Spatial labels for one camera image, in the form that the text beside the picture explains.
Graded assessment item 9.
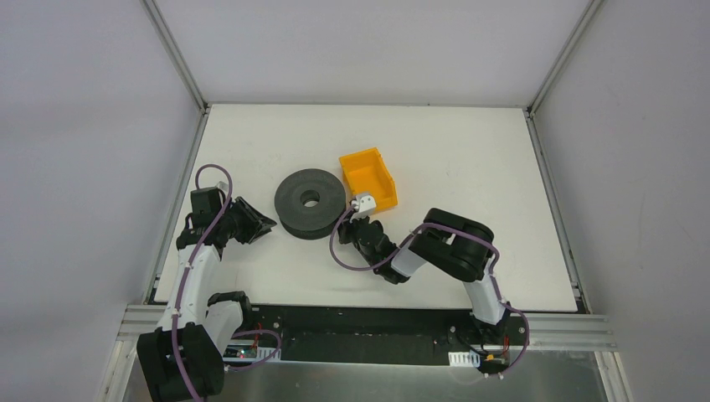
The black cable spool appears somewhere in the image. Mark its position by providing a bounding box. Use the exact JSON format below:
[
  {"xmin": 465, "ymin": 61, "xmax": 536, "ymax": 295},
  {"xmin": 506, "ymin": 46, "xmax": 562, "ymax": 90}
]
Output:
[{"xmin": 274, "ymin": 168, "xmax": 346, "ymax": 240}]

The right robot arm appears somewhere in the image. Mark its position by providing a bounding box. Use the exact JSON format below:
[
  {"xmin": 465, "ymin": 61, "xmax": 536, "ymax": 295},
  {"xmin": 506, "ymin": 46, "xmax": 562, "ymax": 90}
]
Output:
[{"xmin": 329, "ymin": 207, "xmax": 511, "ymax": 343}]

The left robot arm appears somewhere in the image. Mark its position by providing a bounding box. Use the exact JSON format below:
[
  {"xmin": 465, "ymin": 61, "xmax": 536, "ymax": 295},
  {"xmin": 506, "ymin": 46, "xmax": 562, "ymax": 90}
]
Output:
[{"xmin": 136, "ymin": 187, "xmax": 276, "ymax": 401}]

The yellow plastic bin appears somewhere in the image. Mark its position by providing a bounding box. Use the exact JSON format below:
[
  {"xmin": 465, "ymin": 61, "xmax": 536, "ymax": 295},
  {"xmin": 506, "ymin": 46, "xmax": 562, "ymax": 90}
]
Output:
[{"xmin": 339, "ymin": 147, "xmax": 399, "ymax": 212}]

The left controller board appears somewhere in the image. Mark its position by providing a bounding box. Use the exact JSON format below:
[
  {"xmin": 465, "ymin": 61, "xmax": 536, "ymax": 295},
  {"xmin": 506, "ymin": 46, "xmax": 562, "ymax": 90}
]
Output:
[{"xmin": 223, "ymin": 343, "xmax": 259, "ymax": 362}]

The controller board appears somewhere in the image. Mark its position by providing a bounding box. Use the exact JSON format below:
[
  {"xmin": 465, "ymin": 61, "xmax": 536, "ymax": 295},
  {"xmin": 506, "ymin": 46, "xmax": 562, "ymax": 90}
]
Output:
[
  {"xmin": 223, "ymin": 343, "xmax": 259, "ymax": 362},
  {"xmin": 476, "ymin": 349, "xmax": 510, "ymax": 374}
]

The right controller board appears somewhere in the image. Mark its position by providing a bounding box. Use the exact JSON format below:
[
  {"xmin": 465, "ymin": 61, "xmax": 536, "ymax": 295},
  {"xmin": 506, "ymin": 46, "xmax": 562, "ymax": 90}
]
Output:
[{"xmin": 476, "ymin": 349, "xmax": 510, "ymax": 374}]

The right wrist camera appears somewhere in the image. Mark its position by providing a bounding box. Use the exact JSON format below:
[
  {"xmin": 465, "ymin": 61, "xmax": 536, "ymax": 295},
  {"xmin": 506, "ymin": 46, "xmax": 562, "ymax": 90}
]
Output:
[{"xmin": 350, "ymin": 192, "xmax": 377, "ymax": 220}]

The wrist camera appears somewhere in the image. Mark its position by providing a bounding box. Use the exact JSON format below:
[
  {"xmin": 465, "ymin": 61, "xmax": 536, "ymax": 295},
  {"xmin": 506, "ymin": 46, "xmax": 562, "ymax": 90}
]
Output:
[
  {"xmin": 350, "ymin": 192, "xmax": 377, "ymax": 220},
  {"xmin": 216, "ymin": 181, "xmax": 229, "ymax": 193}
]

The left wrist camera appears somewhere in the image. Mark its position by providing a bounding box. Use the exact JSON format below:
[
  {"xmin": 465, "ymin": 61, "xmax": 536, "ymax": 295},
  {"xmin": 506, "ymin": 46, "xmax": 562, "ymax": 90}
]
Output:
[{"xmin": 216, "ymin": 181, "xmax": 229, "ymax": 193}]

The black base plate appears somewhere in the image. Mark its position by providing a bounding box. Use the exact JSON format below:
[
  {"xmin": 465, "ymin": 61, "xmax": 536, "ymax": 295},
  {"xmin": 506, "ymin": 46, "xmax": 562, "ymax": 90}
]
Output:
[{"xmin": 246, "ymin": 304, "xmax": 527, "ymax": 366}]

